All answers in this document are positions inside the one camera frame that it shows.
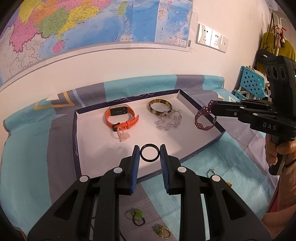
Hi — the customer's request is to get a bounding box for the black ring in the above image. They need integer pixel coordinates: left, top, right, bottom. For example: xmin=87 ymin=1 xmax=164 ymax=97
xmin=140 ymin=144 xmax=160 ymax=163

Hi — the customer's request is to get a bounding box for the white wall socket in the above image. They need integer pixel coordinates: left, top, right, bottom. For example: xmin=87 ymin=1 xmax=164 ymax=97
xmin=196 ymin=23 xmax=212 ymax=45
xmin=209 ymin=30 xmax=222 ymax=49

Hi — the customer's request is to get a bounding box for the purple bead bracelet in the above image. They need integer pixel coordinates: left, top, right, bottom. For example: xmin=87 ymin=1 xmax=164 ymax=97
xmin=195 ymin=100 xmax=217 ymax=131

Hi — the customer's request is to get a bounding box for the person's right forearm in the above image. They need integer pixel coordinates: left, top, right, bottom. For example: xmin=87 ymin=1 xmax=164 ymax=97
xmin=261 ymin=160 xmax=296 ymax=239

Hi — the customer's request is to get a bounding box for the green bead hair tie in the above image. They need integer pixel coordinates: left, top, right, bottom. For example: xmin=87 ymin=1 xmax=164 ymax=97
xmin=126 ymin=209 xmax=146 ymax=227

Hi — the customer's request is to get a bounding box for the tortoiseshell bangle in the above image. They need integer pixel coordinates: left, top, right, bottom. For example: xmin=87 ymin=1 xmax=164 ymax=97
xmin=147 ymin=99 xmax=173 ymax=115

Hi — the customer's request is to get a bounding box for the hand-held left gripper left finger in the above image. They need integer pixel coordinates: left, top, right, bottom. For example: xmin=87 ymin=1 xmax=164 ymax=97
xmin=27 ymin=145 xmax=141 ymax=241

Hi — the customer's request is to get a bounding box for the white wall switch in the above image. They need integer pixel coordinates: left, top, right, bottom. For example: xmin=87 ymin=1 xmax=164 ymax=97
xmin=220 ymin=35 xmax=229 ymax=52

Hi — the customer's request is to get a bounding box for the blue perforated chair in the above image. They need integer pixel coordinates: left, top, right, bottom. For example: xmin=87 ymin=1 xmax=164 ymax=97
xmin=232 ymin=65 xmax=271 ymax=102

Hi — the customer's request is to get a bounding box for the clear bead bracelet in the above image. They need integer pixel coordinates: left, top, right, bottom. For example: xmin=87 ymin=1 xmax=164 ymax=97
xmin=154 ymin=109 xmax=183 ymax=131

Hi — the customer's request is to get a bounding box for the plush toy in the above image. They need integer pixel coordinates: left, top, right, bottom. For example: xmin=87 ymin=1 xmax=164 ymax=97
xmin=274 ymin=26 xmax=287 ymax=48

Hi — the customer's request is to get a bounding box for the orange smartwatch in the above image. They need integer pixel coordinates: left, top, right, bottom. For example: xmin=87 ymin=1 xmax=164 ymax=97
xmin=105 ymin=105 xmax=139 ymax=132

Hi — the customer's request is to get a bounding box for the printed blue grey blanket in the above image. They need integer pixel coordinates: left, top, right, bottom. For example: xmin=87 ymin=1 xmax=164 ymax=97
xmin=0 ymin=74 xmax=278 ymax=241

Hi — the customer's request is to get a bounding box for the dark blue shallow box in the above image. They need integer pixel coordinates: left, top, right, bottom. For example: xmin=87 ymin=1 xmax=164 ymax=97
xmin=73 ymin=89 xmax=226 ymax=180

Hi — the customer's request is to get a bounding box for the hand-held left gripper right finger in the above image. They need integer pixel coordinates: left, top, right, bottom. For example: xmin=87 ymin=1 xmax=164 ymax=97
xmin=159 ymin=144 xmax=272 ymax=241

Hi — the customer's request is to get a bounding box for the wall map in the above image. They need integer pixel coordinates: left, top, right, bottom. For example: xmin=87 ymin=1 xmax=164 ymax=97
xmin=0 ymin=0 xmax=193 ymax=87

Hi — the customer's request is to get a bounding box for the black bag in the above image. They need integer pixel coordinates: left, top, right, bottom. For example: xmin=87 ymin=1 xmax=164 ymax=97
xmin=255 ymin=47 xmax=277 ymax=70

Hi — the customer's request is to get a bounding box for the person's right hand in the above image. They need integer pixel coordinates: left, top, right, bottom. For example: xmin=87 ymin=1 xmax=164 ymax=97
xmin=265 ymin=134 xmax=296 ymax=167

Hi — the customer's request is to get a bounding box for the olive garment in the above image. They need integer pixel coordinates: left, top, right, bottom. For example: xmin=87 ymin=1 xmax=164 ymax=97
xmin=261 ymin=32 xmax=296 ymax=70

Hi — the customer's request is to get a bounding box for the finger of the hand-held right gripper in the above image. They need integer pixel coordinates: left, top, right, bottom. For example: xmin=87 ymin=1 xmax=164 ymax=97
xmin=212 ymin=107 xmax=255 ymax=122
xmin=211 ymin=100 xmax=274 ymax=110

